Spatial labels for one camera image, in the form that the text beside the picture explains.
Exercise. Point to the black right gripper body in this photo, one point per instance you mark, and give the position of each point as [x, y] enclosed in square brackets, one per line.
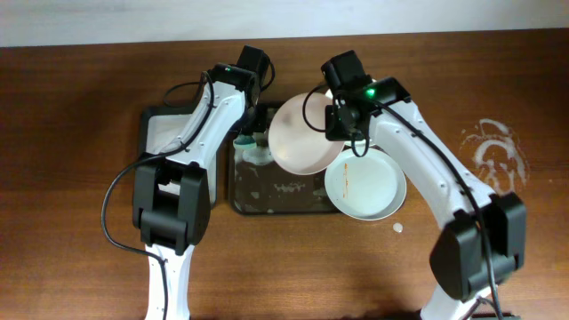
[340, 129]

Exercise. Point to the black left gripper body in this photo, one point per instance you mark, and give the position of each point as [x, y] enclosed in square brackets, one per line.
[257, 123]

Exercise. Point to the green yellow sponge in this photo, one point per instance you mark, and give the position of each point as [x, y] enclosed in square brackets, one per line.
[244, 142]

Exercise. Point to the pink plastic plate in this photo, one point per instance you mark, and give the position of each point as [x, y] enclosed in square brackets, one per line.
[296, 147]

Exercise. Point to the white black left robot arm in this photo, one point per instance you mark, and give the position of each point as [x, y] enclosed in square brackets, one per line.
[171, 199]

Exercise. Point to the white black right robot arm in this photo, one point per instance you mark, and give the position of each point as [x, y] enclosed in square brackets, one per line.
[482, 240]

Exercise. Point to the dark brown tray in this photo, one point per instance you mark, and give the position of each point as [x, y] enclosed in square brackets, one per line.
[257, 185]

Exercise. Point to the black soapy water tray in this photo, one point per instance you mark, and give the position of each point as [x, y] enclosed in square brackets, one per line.
[162, 129]

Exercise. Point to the cream plastic plate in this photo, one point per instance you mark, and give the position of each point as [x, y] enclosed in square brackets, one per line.
[355, 142]

